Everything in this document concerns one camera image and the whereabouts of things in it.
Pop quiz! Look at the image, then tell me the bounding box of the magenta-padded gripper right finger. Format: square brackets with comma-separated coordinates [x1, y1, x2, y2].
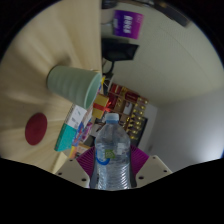
[129, 144, 173, 188]

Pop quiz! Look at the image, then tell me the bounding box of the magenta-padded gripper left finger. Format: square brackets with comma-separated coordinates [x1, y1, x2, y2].
[54, 146, 98, 190]

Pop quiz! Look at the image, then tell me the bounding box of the clear plastic water bottle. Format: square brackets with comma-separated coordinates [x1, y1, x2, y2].
[94, 112, 132, 191]

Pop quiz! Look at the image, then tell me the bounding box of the black framed glass door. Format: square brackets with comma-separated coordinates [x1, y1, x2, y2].
[131, 114, 148, 149]

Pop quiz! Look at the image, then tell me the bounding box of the teal book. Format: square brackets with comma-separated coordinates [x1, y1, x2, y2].
[53, 123, 78, 153]

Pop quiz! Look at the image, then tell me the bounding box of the yellow gift box red ribbon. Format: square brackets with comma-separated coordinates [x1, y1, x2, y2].
[91, 93, 110, 120]

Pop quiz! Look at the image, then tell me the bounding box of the flat round red coaster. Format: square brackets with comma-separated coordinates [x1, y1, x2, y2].
[24, 112, 48, 146]

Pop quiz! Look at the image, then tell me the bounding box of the wooden shelf unit with trophies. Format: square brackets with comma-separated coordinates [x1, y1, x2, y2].
[105, 82, 150, 141]

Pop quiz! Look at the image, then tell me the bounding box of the pale green ribbed cup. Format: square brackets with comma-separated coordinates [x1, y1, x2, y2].
[46, 65, 103, 110]

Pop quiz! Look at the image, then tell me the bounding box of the black mesh office chair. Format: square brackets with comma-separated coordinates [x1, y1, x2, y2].
[101, 37, 140, 73]

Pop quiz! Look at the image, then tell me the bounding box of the purple sign board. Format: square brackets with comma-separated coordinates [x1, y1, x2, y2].
[112, 9, 145, 40]

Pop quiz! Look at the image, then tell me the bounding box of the black chair armrest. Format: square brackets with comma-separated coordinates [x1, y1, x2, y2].
[100, 0, 118, 10]

